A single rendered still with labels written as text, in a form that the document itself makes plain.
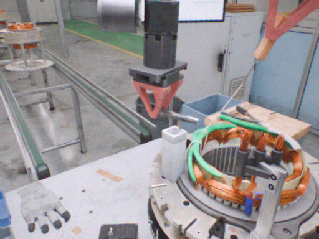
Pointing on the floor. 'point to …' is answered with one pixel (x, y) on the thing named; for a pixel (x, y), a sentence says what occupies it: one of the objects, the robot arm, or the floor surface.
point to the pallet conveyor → (34, 159)
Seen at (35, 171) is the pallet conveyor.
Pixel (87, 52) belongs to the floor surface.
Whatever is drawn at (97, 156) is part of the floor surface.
